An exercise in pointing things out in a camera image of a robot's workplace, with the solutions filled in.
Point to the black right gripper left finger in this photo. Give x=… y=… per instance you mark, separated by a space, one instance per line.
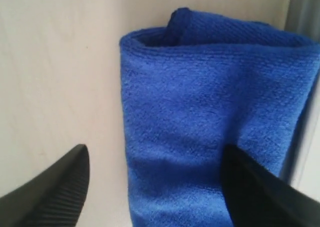
x=54 y=198

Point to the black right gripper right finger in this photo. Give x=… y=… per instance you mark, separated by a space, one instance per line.
x=254 y=197

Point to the blue microfibre cloth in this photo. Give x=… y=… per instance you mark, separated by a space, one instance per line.
x=203 y=81

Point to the white board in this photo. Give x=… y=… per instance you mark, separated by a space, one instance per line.
x=303 y=19

